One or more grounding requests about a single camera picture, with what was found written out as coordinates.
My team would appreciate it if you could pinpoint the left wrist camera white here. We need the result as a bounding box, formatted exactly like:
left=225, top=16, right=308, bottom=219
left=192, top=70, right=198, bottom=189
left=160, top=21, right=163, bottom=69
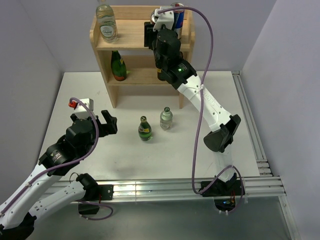
left=68, top=98, right=94, bottom=120

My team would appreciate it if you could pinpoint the green perrier bottle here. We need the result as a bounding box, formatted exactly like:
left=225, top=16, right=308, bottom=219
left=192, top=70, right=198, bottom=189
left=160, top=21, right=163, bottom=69
left=111, top=50, right=127, bottom=82
left=138, top=116, right=152, bottom=141

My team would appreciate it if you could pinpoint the wooden two-tier shelf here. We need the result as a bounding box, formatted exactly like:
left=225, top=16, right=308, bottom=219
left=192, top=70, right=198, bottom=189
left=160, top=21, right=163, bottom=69
left=89, top=5, right=196, bottom=109

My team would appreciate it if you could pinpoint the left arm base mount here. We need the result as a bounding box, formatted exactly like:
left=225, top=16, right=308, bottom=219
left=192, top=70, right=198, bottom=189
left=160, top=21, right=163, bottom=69
left=78, top=184, right=114, bottom=216

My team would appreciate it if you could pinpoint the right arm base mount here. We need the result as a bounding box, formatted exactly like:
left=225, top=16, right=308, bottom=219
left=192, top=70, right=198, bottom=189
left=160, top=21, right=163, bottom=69
left=200, top=179, right=245, bottom=212

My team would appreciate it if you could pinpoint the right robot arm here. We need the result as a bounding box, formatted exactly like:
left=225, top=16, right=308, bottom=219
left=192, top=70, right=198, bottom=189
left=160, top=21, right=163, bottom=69
left=144, top=22, right=241, bottom=195

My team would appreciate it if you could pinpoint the Red Bull can front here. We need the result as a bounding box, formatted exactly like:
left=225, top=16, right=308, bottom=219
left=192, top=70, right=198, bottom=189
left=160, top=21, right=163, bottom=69
left=150, top=12, right=158, bottom=24

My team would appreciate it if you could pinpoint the aluminium rail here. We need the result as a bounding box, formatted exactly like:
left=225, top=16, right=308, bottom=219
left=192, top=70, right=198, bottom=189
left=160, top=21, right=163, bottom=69
left=44, top=176, right=287, bottom=205
left=231, top=71, right=274, bottom=177

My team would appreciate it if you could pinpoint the left black yellow can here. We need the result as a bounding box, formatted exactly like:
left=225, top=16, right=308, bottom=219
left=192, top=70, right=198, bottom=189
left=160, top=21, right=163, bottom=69
left=157, top=68, right=165, bottom=81

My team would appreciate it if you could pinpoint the clear bottle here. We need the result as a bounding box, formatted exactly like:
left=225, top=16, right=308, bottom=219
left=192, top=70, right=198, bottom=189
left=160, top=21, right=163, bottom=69
left=160, top=106, right=173, bottom=130
left=95, top=0, right=118, bottom=43

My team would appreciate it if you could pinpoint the aluminium right rail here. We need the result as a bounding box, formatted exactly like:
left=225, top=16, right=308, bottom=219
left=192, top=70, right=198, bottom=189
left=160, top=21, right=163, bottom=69
left=231, top=71, right=274, bottom=177

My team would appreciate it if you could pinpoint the red bull can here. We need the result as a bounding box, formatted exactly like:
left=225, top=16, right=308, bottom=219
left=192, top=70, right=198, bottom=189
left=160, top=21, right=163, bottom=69
left=172, top=8, right=185, bottom=40
left=150, top=12, right=158, bottom=24

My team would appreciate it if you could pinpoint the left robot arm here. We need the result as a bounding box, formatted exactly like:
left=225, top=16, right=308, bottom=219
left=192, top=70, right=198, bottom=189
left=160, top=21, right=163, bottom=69
left=0, top=110, right=118, bottom=240

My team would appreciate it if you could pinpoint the aluminium front rail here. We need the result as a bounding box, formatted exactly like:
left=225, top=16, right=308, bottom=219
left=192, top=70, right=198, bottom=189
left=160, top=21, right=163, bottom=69
left=44, top=176, right=287, bottom=205

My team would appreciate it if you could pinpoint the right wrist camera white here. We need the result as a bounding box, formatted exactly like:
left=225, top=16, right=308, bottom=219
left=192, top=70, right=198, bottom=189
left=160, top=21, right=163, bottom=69
left=153, top=7, right=174, bottom=32

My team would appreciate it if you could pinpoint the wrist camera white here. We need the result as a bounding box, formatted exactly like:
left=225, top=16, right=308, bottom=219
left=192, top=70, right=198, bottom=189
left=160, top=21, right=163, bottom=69
left=68, top=98, right=94, bottom=120
left=153, top=7, right=174, bottom=32

